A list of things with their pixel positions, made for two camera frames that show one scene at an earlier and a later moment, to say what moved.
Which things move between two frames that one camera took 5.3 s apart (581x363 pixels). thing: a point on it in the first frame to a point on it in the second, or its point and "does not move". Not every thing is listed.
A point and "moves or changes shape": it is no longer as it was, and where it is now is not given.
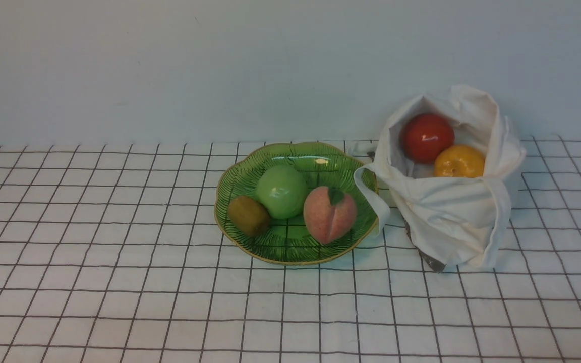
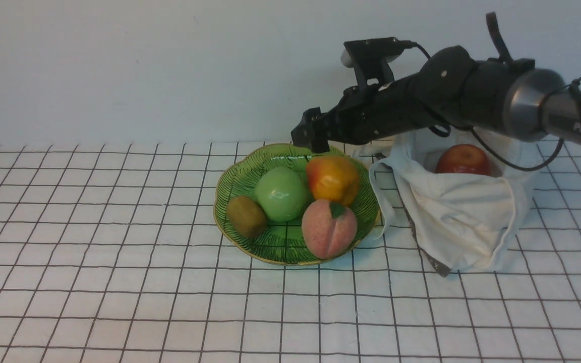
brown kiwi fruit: x=248 y=216 does not move
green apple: x=283 y=189 does not move
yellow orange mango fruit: x=459 y=161 to x=333 y=178
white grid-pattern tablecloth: x=114 y=253 does not move
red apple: x=423 y=135 to x=463 y=159
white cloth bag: x=460 y=222 moves or changes shape
